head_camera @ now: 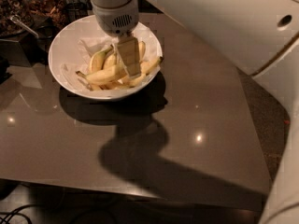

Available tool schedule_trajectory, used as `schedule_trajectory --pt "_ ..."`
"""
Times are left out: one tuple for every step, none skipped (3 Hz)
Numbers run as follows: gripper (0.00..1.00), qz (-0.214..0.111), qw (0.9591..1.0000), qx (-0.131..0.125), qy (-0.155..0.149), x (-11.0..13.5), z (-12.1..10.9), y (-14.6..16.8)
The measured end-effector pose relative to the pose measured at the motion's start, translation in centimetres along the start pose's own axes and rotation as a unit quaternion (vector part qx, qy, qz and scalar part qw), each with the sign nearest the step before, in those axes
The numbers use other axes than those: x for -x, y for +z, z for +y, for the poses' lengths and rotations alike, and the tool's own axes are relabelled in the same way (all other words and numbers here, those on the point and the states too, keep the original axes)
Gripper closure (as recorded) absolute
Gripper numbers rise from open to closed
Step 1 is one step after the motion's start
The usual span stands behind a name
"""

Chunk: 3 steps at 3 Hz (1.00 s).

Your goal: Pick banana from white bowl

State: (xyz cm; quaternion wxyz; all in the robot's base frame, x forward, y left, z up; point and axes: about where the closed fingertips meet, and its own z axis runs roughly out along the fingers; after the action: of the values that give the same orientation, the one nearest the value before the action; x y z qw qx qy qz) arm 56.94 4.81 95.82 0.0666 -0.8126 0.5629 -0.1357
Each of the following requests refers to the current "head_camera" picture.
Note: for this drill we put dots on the glass jar with snacks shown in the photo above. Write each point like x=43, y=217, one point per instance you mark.
x=9, y=8

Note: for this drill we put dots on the small yellow banana middle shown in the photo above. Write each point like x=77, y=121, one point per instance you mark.
x=110, y=61

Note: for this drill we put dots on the white paper napkin liner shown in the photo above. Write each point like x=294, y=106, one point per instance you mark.
x=149, y=48

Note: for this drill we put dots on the yellow banana in bowl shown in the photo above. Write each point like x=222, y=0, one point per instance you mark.
x=98, y=59
x=147, y=67

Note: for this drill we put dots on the white ceramic bowl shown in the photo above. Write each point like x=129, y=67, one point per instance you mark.
x=71, y=51

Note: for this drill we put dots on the large yellow banana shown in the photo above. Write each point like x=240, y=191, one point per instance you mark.
x=104, y=76

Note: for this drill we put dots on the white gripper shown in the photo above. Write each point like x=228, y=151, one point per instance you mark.
x=118, y=20

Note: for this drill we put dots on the yellow banana right in bowl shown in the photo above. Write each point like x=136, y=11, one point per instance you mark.
x=147, y=67

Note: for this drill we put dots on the dish of brown snacks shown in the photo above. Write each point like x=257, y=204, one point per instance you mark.
x=54, y=9

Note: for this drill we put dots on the metal spoon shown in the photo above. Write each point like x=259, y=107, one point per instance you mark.
x=16, y=20

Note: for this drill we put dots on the yellow banana left in bowl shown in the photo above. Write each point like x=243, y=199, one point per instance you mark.
x=98, y=59

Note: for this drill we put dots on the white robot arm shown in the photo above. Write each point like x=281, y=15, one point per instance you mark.
x=261, y=38

